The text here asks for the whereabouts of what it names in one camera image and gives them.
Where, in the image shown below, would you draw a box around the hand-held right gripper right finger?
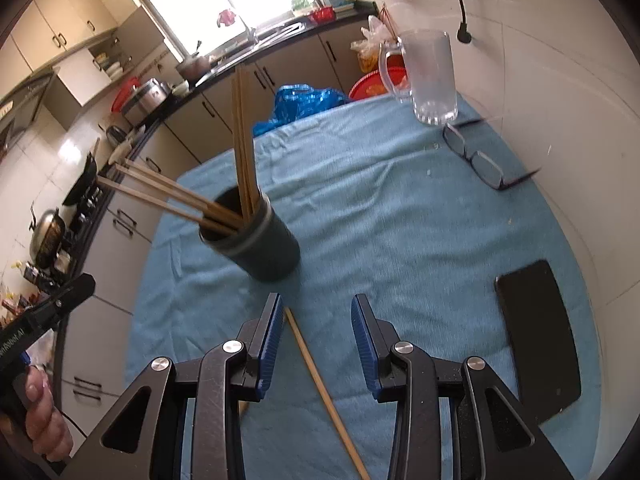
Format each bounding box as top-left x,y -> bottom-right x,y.
350,293 -> 576,480

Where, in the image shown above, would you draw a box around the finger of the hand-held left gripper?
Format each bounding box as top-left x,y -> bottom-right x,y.
37,274 -> 96,329

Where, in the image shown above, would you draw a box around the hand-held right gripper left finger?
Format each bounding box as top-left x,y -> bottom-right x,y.
65,292 -> 284,480

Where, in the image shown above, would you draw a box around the dark cylindrical chopstick holder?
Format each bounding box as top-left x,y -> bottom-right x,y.
198,186 -> 302,283

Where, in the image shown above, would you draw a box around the bunch of wooden chopsticks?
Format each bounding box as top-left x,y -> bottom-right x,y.
96,64 -> 261,236

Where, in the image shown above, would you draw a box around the person's left hand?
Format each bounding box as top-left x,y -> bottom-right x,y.
24,366 -> 74,462

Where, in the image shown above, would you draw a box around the cluster of seasoning jars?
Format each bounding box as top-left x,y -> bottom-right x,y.
0,260 -> 56,321

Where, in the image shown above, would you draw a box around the steel stovetop kettle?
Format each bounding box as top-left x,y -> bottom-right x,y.
27,202 -> 68,268

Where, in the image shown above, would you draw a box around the black gas stove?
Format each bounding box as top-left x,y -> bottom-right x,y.
50,180 -> 113,281

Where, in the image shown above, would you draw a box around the black wok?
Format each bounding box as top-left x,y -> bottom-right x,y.
62,137 -> 101,206

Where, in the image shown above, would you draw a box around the blue towel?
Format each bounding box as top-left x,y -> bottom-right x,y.
125,95 -> 603,480

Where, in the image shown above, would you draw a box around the black phone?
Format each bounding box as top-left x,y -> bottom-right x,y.
495,259 -> 583,428

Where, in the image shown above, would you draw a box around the grey range hood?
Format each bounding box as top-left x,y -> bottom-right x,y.
0,72 -> 56,161

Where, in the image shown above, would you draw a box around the silver rice cooker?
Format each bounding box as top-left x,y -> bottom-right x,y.
120,78 -> 171,126

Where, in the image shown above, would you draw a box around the dark framed eyeglasses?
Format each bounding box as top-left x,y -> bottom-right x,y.
442,117 -> 543,192

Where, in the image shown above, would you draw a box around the cream base cabinets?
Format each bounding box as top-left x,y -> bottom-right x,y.
60,5 -> 396,441

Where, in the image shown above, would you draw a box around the dish rack with bowls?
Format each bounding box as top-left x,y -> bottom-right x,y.
90,35 -> 126,81

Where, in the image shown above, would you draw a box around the blue plastic bag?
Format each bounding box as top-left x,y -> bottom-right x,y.
252,85 -> 351,137

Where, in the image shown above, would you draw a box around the brown cooking pot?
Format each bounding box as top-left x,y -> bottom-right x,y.
175,40 -> 213,86

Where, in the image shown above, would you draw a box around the red plastic basin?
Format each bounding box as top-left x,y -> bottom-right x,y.
348,67 -> 416,106

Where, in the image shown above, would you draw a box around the clear glass mug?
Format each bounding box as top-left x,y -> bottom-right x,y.
378,29 -> 459,127

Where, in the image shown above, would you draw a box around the white plastic bag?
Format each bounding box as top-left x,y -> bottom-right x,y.
350,15 -> 401,73

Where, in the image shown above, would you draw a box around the steel sink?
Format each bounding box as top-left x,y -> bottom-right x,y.
200,17 -> 308,73

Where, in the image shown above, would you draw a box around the black kitchen countertop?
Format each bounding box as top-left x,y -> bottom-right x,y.
30,2 -> 378,311

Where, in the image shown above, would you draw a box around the cream wall cabinets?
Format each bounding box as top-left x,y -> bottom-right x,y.
0,0 -> 141,76

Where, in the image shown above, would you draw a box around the black cable round plug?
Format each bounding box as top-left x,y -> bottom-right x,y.
447,0 -> 473,45

